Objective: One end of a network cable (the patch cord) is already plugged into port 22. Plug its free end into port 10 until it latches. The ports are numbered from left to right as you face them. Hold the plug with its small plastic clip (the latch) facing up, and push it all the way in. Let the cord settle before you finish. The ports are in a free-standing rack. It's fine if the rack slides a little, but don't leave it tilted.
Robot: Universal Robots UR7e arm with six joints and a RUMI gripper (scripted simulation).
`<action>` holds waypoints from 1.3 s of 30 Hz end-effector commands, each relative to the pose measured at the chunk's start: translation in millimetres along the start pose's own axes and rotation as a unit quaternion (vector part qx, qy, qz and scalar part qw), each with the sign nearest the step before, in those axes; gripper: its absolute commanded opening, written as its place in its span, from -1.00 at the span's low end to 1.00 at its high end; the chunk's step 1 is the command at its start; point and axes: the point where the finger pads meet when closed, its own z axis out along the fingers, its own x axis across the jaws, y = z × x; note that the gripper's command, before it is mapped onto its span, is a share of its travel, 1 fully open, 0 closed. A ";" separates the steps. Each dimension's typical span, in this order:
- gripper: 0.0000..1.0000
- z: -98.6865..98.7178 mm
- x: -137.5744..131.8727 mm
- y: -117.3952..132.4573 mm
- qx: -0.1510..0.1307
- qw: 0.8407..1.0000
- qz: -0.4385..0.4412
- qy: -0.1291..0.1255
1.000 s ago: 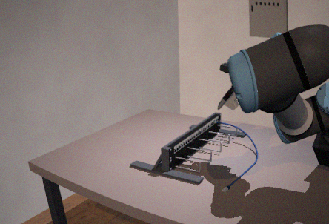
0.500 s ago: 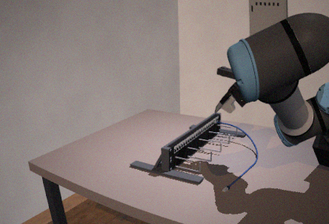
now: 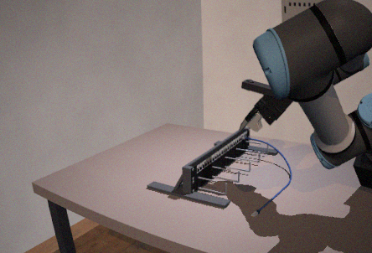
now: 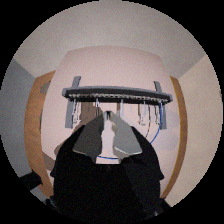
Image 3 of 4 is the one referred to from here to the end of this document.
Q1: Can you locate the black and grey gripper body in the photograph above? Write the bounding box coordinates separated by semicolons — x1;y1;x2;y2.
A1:
256;95;293;125

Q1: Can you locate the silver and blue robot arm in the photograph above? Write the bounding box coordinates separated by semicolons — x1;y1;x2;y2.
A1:
241;0;372;169

